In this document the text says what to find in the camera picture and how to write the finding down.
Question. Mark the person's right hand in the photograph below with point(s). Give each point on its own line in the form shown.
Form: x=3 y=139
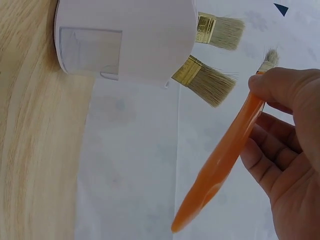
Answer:
x=297 y=160

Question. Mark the brass-ferrule paintbrush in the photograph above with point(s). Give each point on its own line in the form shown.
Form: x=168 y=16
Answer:
x=205 y=82
x=220 y=31

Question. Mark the white paper-wrapped cup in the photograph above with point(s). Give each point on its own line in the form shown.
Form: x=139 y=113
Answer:
x=137 y=37

